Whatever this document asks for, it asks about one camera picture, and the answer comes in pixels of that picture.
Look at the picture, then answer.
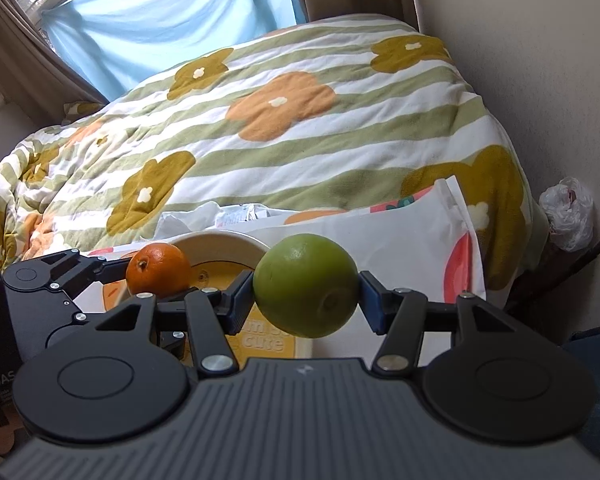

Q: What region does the white fruit print cloth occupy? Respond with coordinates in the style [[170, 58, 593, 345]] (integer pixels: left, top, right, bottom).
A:
[[76, 177, 486, 365]]

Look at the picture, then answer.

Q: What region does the green apple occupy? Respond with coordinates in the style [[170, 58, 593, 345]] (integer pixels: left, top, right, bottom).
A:
[[252, 234, 358, 339]]

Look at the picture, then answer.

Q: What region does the yellow duck bowl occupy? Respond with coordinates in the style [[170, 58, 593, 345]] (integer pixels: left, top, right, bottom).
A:
[[104, 230, 311, 361]]

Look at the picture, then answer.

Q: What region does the white plastic bag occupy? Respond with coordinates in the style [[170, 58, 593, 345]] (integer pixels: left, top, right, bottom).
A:
[[539, 177, 594, 252]]

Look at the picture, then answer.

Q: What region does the orange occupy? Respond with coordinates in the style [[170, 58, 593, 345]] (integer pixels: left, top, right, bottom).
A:
[[125, 243, 190, 298]]

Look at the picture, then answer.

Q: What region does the blue window cloth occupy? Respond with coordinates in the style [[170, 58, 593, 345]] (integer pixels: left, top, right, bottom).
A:
[[42, 0, 306, 101]]

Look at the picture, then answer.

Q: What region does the left brown curtain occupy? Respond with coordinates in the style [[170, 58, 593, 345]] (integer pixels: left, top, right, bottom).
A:
[[0, 0, 108, 128]]

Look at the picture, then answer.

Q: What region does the floral striped duvet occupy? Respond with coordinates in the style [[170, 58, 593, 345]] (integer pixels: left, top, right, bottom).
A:
[[0, 14, 548, 290]]

